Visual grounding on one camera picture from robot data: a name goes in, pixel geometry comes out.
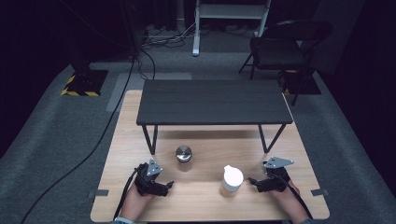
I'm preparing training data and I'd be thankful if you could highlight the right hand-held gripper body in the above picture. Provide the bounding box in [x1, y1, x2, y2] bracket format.
[257, 156, 295, 193]

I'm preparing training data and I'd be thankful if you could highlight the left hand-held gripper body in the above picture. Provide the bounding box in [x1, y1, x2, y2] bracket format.
[134, 158, 171, 198]

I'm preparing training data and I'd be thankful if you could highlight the white plastic bottle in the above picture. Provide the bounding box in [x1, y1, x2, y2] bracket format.
[220, 164, 245, 198]

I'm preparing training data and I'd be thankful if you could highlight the metal cup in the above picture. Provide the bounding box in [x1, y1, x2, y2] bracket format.
[175, 145, 193, 173]

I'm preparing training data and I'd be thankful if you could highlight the person's right hand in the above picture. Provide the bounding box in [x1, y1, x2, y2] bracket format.
[269, 179, 310, 224]

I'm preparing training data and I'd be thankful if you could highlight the grey tape piece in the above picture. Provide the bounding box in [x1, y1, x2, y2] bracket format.
[310, 188, 330, 197]
[87, 189, 110, 199]

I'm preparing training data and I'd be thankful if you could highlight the person's left sleeve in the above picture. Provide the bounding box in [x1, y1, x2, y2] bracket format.
[111, 216, 137, 224]

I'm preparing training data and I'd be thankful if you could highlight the black low shelf table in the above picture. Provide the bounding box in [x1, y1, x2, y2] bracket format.
[135, 78, 294, 156]

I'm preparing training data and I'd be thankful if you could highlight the stand base with hazard tape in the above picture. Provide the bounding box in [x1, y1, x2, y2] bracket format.
[60, 68, 109, 98]

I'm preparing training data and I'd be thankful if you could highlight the black folding chair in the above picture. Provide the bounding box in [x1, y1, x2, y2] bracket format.
[238, 19, 334, 106]

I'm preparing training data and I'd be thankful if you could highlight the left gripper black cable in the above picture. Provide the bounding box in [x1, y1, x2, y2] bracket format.
[112, 163, 148, 220]

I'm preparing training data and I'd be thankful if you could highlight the long black floor cable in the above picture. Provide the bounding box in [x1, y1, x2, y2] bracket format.
[20, 46, 157, 224]

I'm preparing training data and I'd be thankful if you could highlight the bundle of floor cables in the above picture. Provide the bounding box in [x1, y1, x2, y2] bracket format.
[140, 21, 198, 49]

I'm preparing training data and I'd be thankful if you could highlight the dark stand post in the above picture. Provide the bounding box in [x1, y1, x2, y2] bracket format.
[119, 0, 142, 61]

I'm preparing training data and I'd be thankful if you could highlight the white desk frame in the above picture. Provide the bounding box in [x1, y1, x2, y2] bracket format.
[191, 0, 273, 57]

